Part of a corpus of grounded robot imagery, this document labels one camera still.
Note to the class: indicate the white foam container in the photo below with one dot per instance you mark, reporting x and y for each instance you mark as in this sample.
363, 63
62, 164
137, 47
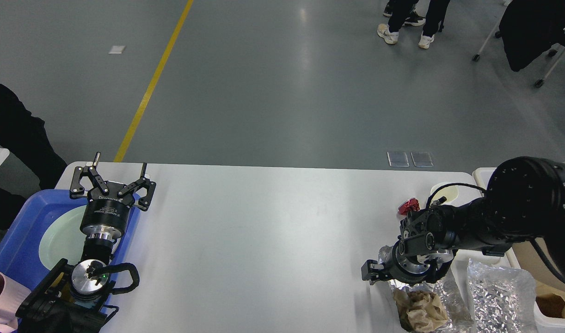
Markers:
464, 255

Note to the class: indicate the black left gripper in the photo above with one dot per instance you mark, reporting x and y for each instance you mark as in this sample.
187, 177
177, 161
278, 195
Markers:
109, 215

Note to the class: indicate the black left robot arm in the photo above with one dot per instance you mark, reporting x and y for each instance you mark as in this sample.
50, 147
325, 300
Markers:
72, 297

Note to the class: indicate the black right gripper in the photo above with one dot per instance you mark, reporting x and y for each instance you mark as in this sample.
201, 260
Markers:
410, 270

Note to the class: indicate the floor plate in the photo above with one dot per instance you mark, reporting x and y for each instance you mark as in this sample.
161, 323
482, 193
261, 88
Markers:
422, 159
398, 159

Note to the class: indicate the person in black trousers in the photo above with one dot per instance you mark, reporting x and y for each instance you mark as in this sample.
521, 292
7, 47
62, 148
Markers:
403, 12

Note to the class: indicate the chair with black jacket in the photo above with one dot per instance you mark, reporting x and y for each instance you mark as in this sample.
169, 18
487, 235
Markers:
528, 28

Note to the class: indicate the aluminium foil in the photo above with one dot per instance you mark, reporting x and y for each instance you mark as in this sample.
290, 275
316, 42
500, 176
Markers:
450, 296

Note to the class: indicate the upright white paper cup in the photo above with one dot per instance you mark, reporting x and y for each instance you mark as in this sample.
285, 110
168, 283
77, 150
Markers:
456, 193

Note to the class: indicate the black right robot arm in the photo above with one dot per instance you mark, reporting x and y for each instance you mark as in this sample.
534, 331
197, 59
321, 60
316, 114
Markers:
524, 200

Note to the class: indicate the brown paper bag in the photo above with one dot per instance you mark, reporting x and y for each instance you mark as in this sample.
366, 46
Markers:
550, 300

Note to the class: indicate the brown napkin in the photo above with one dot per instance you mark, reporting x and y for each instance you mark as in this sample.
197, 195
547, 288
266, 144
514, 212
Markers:
420, 311

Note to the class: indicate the left floor plate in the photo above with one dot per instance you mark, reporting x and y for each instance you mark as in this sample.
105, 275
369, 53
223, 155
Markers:
398, 159

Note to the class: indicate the pink ribbed mug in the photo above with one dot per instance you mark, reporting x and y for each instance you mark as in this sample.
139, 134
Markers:
12, 295

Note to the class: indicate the red snack wrapper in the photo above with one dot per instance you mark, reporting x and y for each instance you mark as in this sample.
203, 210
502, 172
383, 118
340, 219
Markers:
411, 204

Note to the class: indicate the right floor plate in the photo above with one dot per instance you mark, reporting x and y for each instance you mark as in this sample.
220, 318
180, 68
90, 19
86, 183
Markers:
422, 159

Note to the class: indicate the white plastic bin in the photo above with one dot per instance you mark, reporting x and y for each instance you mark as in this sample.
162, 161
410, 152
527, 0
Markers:
544, 323

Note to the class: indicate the person with dark sneakers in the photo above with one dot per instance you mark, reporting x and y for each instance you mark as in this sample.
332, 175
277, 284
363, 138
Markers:
414, 19

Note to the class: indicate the green plate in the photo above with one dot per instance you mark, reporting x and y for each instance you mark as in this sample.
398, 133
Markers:
63, 239

